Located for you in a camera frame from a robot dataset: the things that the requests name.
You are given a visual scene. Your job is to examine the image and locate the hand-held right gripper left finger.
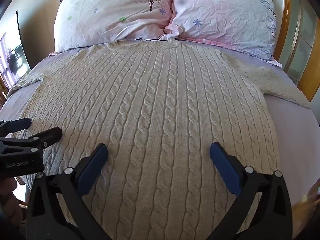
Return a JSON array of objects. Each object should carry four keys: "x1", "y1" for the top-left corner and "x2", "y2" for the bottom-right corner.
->
[{"x1": 26, "y1": 143, "x2": 112, "y2": 240}]

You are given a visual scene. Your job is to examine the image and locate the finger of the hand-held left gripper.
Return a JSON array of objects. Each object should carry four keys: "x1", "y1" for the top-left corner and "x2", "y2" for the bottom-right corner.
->
[
  {"x1": 0, "y1": 117, "x2": 32, "y2": 138},
  {"x1": 0, "y1": 126, "x2": 63, "y2": 155}
]

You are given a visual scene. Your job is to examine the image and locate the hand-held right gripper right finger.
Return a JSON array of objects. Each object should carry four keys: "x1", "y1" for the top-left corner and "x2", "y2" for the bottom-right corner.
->
[{"x1": 209, "y1": 141, "x2": 293, "y2": 240}]

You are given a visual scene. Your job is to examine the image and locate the cream cable-knit sweater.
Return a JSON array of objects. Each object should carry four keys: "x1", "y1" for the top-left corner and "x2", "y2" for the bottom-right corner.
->
[{"x1": 10, "y1": 39, "x2": 312, "y2": 240}]

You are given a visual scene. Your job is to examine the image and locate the lavender bed sheet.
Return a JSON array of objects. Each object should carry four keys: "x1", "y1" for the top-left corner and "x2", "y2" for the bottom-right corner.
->
[{"x1": 0, "y1": 36, "x2": 320, "y2": 203}]

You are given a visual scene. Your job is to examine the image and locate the pink pillow with tree print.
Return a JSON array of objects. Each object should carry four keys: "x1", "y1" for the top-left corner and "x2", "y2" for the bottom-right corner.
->
[{"x1": 54, "y1": 0, "x2": 177, "y2": 53}]

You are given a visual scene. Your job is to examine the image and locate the pink pillow with flower print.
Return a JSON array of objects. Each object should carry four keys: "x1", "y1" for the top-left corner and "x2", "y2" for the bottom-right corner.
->
[{"x1": 164, "y1": 0, "x2": 282, "y2": 67}]

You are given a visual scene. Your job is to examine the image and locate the wall picture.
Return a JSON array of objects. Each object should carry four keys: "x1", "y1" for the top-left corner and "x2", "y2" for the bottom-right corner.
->
[{"x1": 0, "y1": 10, "x2": 32, "y2": 88}]

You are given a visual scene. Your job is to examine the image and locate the wooden bed frame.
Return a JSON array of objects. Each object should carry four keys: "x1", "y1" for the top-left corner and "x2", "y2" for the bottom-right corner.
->
[{"x1": 281, "y1": 0, "x2": 320, "y2": 215}]

